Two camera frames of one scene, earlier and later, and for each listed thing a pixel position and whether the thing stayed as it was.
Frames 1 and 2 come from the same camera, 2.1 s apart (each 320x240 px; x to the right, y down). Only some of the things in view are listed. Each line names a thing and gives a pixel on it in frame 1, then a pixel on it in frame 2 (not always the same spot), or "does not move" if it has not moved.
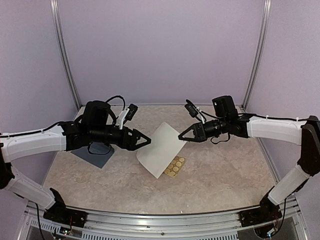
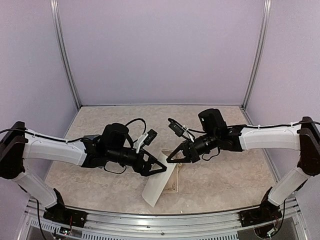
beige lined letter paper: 164,145 → 165,181
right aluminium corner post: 267,15 does not move
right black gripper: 200,135 → 194,157
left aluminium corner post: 54,8 does not move
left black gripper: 130,144 → 145,171
